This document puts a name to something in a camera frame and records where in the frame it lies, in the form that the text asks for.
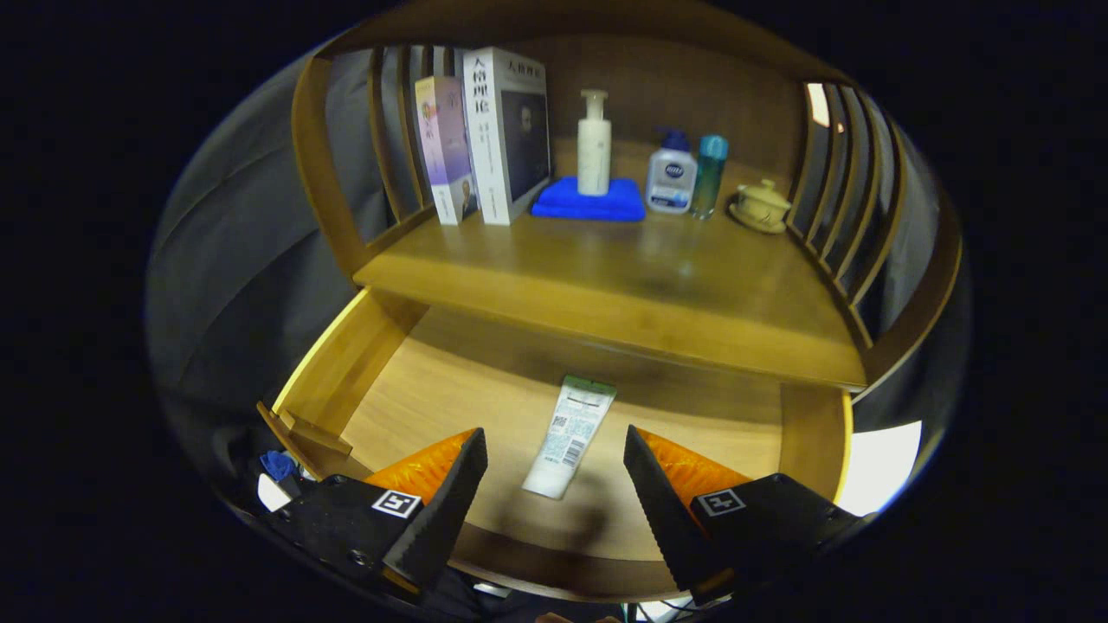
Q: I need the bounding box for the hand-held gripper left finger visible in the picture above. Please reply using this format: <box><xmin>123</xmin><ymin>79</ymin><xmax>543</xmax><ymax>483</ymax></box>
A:
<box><xmin>260</xmin><ymin>427</ymin><xmax>489</xmax><ymax>594</ymax></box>

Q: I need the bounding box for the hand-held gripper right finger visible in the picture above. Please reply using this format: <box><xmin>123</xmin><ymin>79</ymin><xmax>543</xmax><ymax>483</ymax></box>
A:
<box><xmin>623</xmin><ymin>424</ymin><xmax>866</xmax><ymax>607</ymax></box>

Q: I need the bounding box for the white squeeze tube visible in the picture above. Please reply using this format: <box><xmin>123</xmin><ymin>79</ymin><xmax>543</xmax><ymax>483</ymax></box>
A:
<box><xmin>521</xmin><ymin>374</ymin><xmax>618</xmax><ymax>501</ymax></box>

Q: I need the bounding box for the brown wooden drawer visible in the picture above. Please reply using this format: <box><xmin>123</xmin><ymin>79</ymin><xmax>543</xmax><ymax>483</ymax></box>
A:
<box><xmin>257</xmin><ymin>287</ymin><xmax>855</xmax><ymax>604</ymax></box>

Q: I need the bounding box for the wooden countertop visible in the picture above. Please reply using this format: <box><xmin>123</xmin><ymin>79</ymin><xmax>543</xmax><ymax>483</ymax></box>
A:
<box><xmin>353</xmin><ymin>160</ymin><xmax>869</xmax><ymax>390</ymax></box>

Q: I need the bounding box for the small white object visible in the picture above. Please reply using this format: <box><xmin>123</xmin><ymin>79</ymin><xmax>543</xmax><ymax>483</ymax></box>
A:
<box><xmin>256</xmin><ymin>473</ymin><xmax>293</xmax><ymax>513</ymax></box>

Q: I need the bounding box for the white sheet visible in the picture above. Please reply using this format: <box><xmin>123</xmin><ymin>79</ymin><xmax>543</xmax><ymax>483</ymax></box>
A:
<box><xmin>838</xmin><ymin>421</ymin><xmax>924</xmax><ymax>517</ymax></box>

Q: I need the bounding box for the yellow lidded teacup with saucer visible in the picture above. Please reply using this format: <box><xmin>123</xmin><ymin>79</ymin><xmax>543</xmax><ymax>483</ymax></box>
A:
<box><xmin>729</xmin><ymin>178</ymin><xmax>793</xmax><ymax>235</ymax></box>

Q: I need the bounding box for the blue folded cloth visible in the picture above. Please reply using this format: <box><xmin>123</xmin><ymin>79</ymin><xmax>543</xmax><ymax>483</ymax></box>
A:
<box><xmin>531</xmin><ymin>177</ymin><xmax>647</xmax><ymax>222</ymax></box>

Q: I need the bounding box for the white bottle with blue pump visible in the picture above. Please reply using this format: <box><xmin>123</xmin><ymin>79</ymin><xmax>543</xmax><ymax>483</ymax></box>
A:
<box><xmin>645</xmin><ymin>128</ymin><xmax>699</xmax><ymax>215</ymax></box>

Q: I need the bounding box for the teal glass bottle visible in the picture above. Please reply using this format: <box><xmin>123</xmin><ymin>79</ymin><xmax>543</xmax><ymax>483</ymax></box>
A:
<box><xmin>691</xmin><ymin>134</ymin><xmax>730</xmax><ymax>221</ymax></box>

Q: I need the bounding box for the purple and white book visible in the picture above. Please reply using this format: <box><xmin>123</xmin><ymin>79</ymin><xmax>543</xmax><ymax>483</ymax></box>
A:
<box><xmin>414</xmin><ymin>75</ymin><xmax>479</xmax><ymax>227</ymax></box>

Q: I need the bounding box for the thick white book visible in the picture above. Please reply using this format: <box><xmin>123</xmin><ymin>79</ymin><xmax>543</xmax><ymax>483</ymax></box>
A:
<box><xmin>462</xmin><ymin>47</ymin><xmax>551</xmax><ymax>227</ymax></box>

